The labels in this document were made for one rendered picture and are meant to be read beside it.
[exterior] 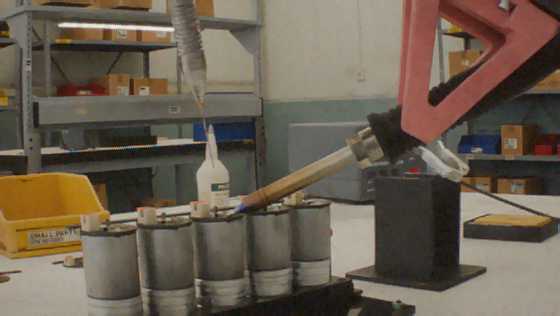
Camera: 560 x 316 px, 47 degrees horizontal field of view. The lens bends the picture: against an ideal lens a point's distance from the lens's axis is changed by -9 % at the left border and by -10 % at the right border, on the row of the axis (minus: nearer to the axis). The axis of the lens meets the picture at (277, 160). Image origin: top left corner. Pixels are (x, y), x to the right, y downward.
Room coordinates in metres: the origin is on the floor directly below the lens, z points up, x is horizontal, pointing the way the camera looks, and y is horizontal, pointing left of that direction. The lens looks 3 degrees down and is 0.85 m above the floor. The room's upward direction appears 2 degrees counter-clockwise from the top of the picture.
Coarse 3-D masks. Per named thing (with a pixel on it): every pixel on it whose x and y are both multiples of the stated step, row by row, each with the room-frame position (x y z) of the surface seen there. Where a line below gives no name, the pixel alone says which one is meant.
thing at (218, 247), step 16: (192, 224) 0.31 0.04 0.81; (208, 224) 0.31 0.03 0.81; (224, 224) 0.31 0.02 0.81; (240, 224) 0.31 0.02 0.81; (192, 240) 0.31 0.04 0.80; (208, 240) 0.31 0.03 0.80; (224, 240) 0.31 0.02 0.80; (240, 240) 0.31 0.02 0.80; (208, 256) 0.31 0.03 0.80; (224, 256) 0.31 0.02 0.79; (240, 256) 0.31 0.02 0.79; (208, 272) 0.31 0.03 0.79; (224, 272) 0.31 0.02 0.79; (240, 272) 0.31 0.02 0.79; (208, 288) 0.31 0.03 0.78; (224, 288) 0.30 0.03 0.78; (240, 288) 0.31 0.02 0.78; (208, 304) 0.31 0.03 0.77; (224, 304) 0.31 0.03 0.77; (240, 304) 0.31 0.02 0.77
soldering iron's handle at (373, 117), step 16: (544, 48) 0.29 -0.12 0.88; (480, 64) 0.30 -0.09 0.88; (528, 64) 0.29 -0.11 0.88; (544, 64) 0.29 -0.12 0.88; (448, 80) 0.30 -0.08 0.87; (464, 80) 0.29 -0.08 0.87; (512, 80) 0.29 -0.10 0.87; (528, 80) 0.29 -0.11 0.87; (432, 96) 0.30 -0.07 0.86; (496, 96) 0.29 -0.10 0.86; (512, 96) 0.30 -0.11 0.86; (384, 112) 0.30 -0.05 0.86; (400, 112) 0.30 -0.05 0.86; (480, 112) 0.30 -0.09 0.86; (384, 128) 0.29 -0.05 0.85; (400, 128) 0.29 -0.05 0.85; (448, 128) 0.30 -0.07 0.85; (384, 144) 0.29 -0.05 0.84; (400, 144) 0.30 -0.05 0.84; (416, 144) 0.30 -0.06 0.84
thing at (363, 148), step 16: (368, 128) 0.30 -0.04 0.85; (352, 144) 0.30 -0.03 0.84; (368, 144) 0.30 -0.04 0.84; (320, 160) 0.31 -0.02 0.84; (336, 160) 0.30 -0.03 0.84; (352, 160) 0.30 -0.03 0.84; (368, 160) 0.30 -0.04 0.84; (288, 176) 0.31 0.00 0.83; (304, 176) 0.30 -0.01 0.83; (320, 176) 0.30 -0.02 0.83; (256, 192) 0.31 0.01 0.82; (272, 192) 0.30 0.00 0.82; (288, 192) 0.30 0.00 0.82; (256, 208) 0.31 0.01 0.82
